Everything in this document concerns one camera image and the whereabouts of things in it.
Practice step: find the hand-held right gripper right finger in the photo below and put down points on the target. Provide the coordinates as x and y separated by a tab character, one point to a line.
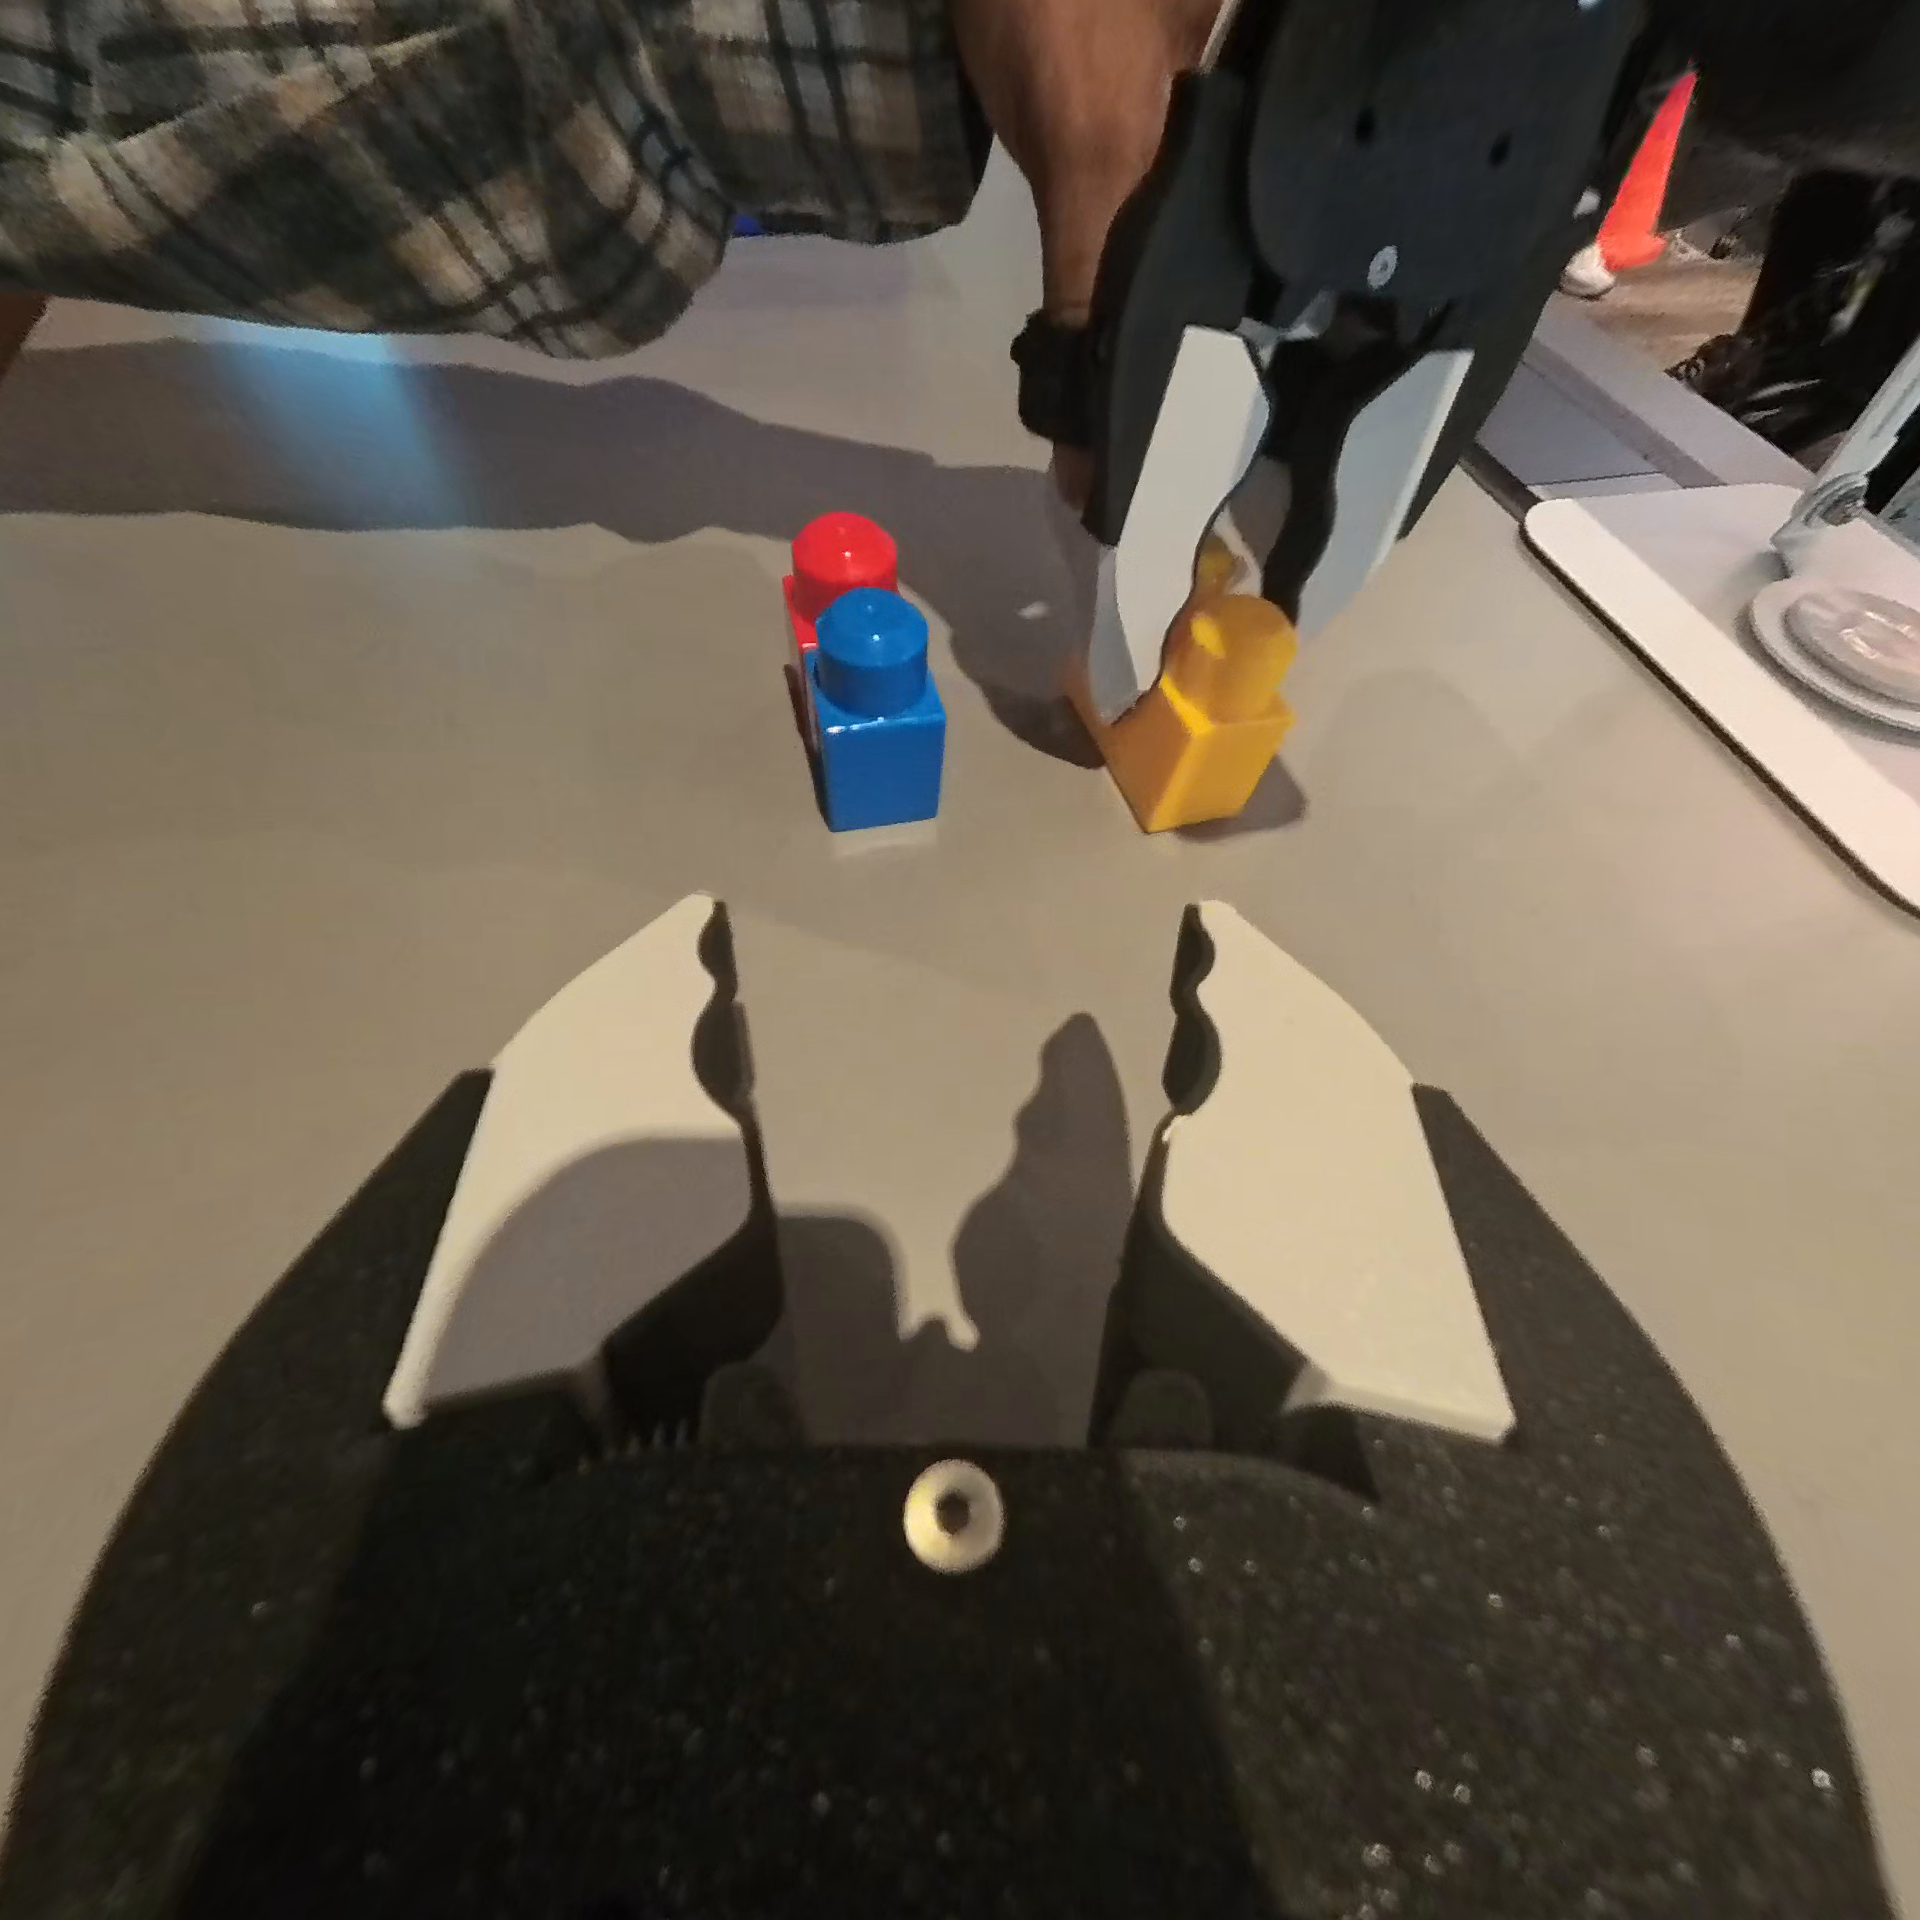
1319	1202

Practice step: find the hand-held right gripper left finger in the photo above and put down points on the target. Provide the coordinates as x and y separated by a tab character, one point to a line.
570	1202

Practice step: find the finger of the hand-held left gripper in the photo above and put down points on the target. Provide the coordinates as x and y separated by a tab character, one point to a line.
1171	494
1395	451

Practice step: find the yellow two-stud block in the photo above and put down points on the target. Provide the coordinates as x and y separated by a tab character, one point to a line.
1202	734

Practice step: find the red one-stud block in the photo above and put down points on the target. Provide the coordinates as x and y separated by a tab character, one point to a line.
839	564

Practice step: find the blue one-stud block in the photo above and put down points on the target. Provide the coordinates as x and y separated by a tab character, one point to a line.
879	734

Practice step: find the person's left forearm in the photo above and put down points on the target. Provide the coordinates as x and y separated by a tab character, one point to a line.
375	149

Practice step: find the person's left hand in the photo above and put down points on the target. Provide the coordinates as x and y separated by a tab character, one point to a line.
1079	135

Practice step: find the orange traffic cone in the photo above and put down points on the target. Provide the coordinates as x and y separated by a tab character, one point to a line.
1642	165

